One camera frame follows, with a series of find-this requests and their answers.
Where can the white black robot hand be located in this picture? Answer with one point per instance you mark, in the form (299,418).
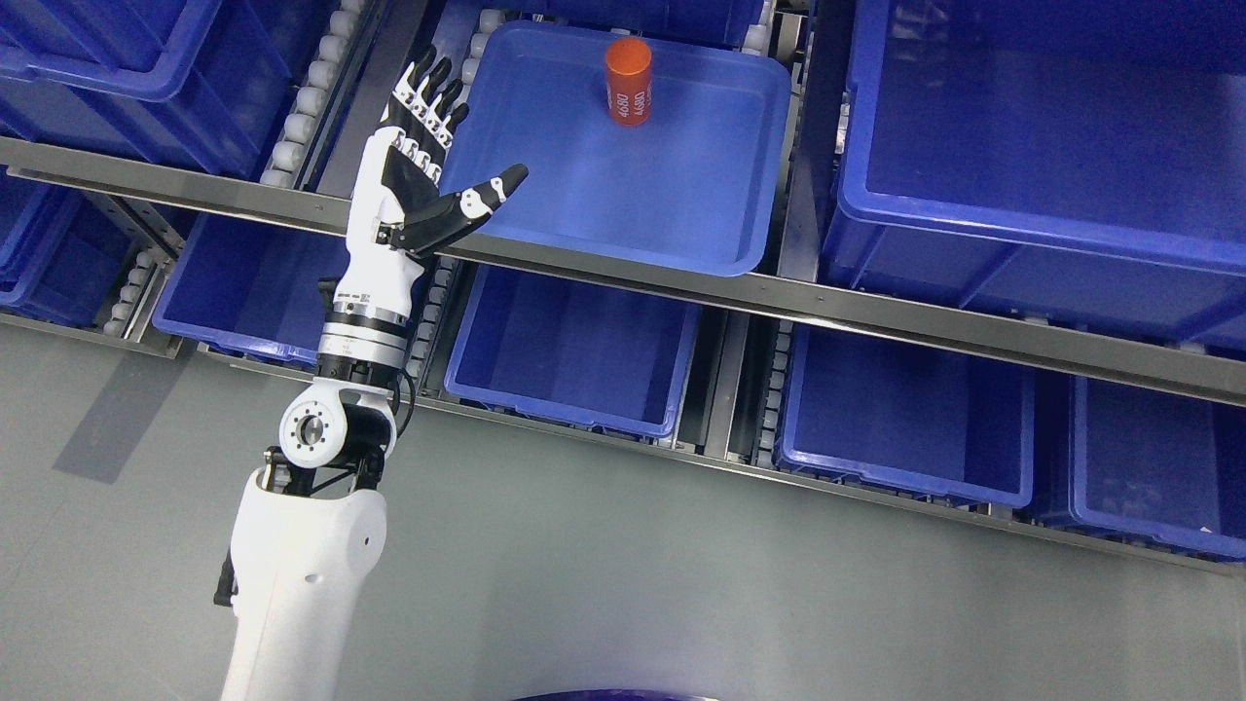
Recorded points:
(398,215)

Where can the blue bin far left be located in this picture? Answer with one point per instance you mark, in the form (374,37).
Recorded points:
(60,255)

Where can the blue bin lower right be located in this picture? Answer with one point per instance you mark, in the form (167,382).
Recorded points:
(930,423)

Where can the blue bin lower middle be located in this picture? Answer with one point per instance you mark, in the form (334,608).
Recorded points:
(574,352)

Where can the large blue bin upper right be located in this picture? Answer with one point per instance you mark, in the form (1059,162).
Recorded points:
(1078,161)

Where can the blue bin upper left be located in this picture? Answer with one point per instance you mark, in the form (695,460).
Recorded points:
(197,85)

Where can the orange cylindrical capacitor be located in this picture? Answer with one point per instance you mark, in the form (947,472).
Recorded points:
(628,62)

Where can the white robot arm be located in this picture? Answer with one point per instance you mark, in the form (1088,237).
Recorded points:
(311,524)

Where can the blue bin top middle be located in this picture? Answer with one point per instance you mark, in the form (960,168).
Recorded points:
(711,23)

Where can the blue bin lower left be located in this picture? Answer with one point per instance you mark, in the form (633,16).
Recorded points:
(248,288)

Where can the shallow blue tray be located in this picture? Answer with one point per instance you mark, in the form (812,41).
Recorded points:
(691,189)

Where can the blue bin far right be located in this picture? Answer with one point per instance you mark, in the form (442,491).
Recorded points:
(1118,461)

